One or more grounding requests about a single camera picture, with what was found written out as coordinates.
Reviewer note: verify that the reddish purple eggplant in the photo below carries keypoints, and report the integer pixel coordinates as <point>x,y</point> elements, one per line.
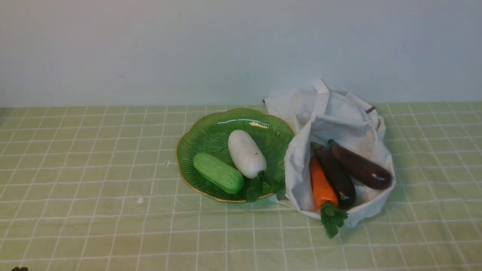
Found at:
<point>365,171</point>

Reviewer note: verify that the white cloth bag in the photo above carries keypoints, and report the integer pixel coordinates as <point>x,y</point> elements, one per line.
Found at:
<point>318,115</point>

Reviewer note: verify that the green glass plate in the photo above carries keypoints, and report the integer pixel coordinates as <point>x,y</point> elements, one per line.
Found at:
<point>210,135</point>

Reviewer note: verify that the white radish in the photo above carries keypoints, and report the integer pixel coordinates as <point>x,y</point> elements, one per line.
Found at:
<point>245,154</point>

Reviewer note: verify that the green cucumber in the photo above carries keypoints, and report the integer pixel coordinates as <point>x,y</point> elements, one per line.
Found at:
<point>219,173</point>

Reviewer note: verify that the dark purple eggplant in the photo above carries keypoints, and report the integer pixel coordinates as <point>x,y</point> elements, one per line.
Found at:
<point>338,179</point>

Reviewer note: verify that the orange carrot with leaves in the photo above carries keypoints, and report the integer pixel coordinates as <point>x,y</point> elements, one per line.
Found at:
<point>325,200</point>

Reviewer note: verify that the green checked tablecloth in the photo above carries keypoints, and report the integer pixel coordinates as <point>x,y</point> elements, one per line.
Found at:
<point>97,189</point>

